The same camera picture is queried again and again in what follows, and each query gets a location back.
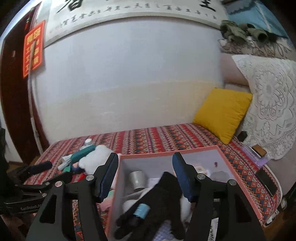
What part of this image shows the small brown box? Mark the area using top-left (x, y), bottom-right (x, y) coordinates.
top-left (252, 145), bottom-right (266, 158)

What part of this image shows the green clothing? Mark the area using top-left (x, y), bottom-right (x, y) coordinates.
top-left (220, 20), bottom-right (278, 43)

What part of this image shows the red wall sign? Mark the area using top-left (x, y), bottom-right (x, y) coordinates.
top-left (23, 20), bottom-right (45, 79)

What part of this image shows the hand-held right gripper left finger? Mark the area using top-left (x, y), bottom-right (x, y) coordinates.
top-left (24, 152), bottom-right (119, 241)

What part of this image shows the teal case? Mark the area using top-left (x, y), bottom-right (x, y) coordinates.
top-left (70, 146), bottom-right (96, 163)

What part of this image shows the dark wooden door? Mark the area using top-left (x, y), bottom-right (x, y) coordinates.
top-left (0, 2), bottom-right (44, 163)

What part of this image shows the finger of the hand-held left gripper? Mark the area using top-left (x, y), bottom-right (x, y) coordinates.
top-left (17, 172), bottom-right (73, 189)
top-left (14, 161), bottom-right (53, 180)

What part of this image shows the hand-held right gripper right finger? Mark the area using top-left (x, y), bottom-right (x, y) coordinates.
top-left (172, 152), bottom-right (266, 241)

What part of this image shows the silver can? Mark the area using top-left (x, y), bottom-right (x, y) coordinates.
top-left (129, 171), bottom-right (149, 191)

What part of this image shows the orange storage box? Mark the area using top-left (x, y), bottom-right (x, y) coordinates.
top-left (105, 146), bottom-right (264, 241)

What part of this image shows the yellow cushion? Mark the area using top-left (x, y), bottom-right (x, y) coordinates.
top-left (193, 88), bottom-right (253, 144)

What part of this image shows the black and white shoe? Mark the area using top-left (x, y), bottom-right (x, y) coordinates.
top-left (262, 215), bottom-right (278, 226)

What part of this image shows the blue toy figure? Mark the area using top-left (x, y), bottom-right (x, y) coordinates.
top-left (69, 162), bottom-right (85, 173)

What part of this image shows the beige sofa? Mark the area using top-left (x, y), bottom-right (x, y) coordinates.
top-left (219, 52), bottom-right (296, 197)

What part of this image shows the blue cloth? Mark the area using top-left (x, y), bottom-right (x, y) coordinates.
top-left (225, 0), bottom-right (289, 39)

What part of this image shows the red patterned blanket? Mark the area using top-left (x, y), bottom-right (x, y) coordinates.
top-left (23, 123), bottom-right (284, 241)

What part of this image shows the grey floral cloth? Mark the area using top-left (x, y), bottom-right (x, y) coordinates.
top-left (218, 38), bottom-right (296, 61)

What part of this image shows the pink packet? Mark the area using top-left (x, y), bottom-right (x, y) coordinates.
top-left (193, 163), bottom-right (208, 174)

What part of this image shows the pink soft pouch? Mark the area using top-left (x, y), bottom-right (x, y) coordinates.
top-left (99, 188), bottom-right (116, 210)

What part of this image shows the white pipe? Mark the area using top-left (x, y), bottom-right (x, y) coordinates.
top-left (27, 40), bottom-right (50, 150)

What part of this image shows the purple clear case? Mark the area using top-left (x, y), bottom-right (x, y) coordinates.
top-left (243, 145), bottom-right (269, 168)

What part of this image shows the black knit glove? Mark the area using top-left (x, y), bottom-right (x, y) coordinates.
top-left (114, 171), bottom-right (186, 240)

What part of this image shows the calligraphy wall scroll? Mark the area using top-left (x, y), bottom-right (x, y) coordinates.
top-left (44, 0), bottom-right (228, 47)

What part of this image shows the white lace cloth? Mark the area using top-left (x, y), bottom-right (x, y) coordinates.
top-left (232, 54), bottom-right (296, 161)

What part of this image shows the white fluffy plush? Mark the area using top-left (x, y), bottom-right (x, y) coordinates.
top-left (79, 145), bottom-right (116, 174)

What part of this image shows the white crumpled wrapper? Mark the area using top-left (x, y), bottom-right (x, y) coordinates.
top-left (60, 156), bottom-right (73, 171)

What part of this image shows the black phone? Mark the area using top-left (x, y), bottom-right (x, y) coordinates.
top-left (256, 168), bottom-right (278, 197)

